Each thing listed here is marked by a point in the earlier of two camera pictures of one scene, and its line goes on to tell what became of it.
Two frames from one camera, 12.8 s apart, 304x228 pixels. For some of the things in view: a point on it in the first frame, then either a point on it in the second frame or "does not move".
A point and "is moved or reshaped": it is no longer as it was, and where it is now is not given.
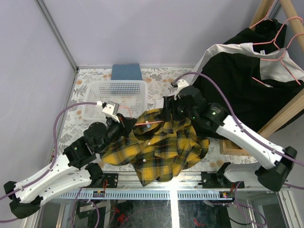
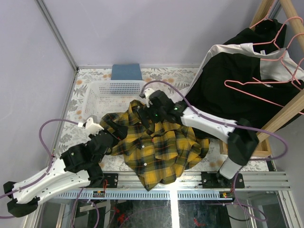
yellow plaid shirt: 156,147 is moved or reshaped
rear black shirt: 265,35 does not move
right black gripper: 170,103 to 146,110
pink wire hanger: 141,123 to 258,98
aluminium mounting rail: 192,181 does not move
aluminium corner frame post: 57,34 does not move
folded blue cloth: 129,71 does not move
